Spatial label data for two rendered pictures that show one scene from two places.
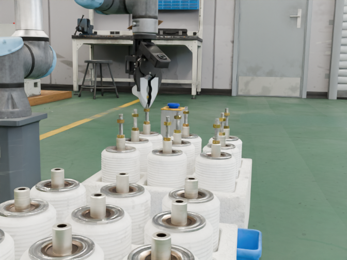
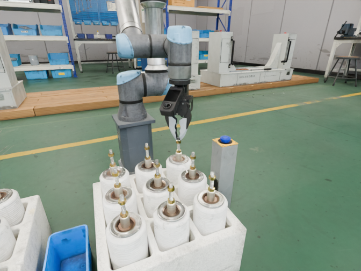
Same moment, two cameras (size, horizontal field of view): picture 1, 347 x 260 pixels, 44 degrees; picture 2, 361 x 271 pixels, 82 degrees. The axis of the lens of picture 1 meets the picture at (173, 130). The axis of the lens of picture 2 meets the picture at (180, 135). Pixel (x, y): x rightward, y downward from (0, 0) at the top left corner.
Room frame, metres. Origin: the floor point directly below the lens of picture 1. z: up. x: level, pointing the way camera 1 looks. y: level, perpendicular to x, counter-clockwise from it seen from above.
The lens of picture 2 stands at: (0.89, -0.48, 0.65)
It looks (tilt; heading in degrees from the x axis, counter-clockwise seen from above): 24 degrees down; 55
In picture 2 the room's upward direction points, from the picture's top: straight up
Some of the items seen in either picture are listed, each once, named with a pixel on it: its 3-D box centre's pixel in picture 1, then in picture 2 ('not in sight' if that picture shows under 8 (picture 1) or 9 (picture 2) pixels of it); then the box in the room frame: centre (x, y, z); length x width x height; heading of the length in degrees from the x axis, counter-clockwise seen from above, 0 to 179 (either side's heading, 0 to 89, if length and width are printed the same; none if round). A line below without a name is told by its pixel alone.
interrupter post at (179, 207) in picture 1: (179, 212); not in sight; (0.57, -0.01, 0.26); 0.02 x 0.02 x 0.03
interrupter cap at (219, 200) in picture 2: (225, 138); (210, 198); (1.22, -0.15, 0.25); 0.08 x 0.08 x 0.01
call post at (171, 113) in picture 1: (172, 154); (221, 176); (1.43, 0.00, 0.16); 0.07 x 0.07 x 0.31; 78
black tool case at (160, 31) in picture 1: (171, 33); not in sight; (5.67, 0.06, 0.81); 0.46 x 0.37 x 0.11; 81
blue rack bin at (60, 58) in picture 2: not in sight; (58, 58); (1.46, 4.83, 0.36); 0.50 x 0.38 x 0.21; 81
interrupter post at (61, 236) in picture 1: (62, 239); not in sight; (0.47, 0.13, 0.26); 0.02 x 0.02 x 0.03
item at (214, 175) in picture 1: (214, 192); (129, 250); (0.99, -0.10, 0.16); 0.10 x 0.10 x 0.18
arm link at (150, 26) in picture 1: (144, 27); (179, 72); (1.28, 0.09, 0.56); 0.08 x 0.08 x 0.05
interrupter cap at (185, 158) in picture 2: (146, 133); (178, 159); (1.27, 0.08, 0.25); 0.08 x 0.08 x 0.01
